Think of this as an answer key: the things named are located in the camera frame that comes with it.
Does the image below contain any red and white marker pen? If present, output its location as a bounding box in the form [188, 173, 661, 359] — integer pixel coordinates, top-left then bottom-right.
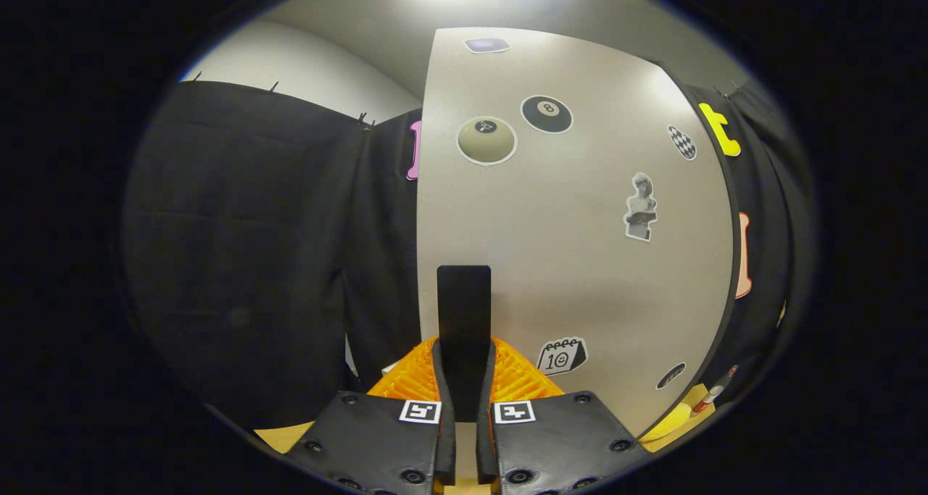
[690, 365, 740, 417]

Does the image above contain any black door handle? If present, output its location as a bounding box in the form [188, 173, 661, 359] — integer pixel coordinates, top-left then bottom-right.
[437, 265, 492, 423]

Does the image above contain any beige shoe cabinet door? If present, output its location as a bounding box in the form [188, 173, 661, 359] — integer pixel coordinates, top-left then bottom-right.
[417, 28, 734, 438]

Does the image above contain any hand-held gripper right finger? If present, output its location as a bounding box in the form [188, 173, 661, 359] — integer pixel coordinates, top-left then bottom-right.
[475, 336, 653, 495]

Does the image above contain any yellow plush toy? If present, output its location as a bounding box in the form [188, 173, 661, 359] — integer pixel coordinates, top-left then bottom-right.
[642, 404, 693, 441]

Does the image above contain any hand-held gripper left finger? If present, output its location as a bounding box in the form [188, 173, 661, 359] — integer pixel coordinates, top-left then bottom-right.
[286, 336, 457, 495]

